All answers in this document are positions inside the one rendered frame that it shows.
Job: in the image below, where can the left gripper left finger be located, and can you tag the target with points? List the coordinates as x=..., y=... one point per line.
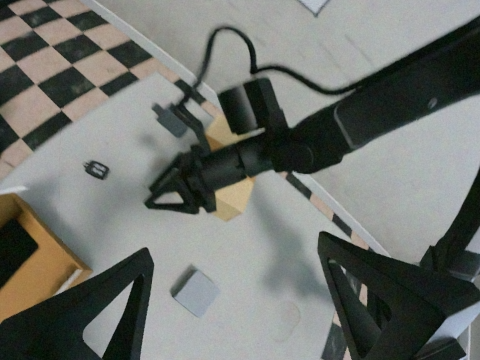
x=53, y=329

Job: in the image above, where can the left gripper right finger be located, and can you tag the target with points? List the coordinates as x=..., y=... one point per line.
x=429, y=309

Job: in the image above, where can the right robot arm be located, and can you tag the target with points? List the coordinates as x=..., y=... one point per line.
x=444, y=78

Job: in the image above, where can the black key fob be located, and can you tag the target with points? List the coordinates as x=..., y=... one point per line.
x=98, y=171

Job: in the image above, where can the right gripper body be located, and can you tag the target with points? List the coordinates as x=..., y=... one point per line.
x=208, y=172

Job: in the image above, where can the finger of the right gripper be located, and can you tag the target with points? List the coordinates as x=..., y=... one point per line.
x=173, y=184
x=167, y=174

